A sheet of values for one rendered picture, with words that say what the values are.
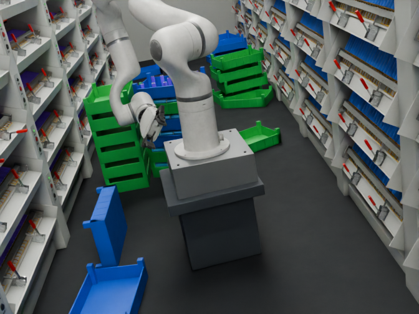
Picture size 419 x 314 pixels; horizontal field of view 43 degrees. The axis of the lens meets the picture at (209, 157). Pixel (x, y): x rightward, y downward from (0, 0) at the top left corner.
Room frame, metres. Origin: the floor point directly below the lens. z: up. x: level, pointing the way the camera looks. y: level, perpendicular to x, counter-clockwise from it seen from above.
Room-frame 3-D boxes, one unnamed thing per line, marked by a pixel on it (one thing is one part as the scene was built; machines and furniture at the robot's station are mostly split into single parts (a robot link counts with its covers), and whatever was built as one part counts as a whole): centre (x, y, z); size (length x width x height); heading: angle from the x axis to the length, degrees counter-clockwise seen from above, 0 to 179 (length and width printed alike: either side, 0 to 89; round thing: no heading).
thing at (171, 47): (1.68, 0.03, 0.69); 0.19 x 0.12 x 0.24; 126
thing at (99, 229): (1.82, 0.43, 0.10); 0.30 x 0.08 x 0.20; 177
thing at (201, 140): (1.70, 0.02, 0.48); 0.19 x 0.19 x 0.18
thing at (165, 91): (2.48, 0.12, 0.44); 0.30 x 0.20 x 0.08; 71
